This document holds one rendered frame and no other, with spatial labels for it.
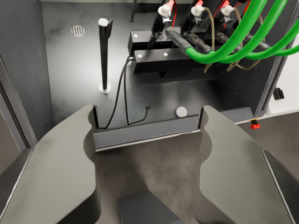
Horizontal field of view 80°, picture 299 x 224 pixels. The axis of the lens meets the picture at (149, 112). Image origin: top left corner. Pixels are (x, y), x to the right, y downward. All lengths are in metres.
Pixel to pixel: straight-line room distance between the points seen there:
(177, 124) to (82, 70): 0.37
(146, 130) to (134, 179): 0.99
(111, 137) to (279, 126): 1.92
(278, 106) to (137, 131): 0.47
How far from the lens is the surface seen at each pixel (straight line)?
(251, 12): 0.23
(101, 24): 0.34
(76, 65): 0.68
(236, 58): 0.36
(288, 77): 0.79
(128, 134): 0.49
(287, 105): 0.75
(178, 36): 0.38
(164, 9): 0.44
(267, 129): 2.09
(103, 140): 0.48
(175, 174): 1.55
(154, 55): 0.54
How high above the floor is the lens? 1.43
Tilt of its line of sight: 72 degrees down
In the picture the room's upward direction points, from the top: 48 degrees clockwise
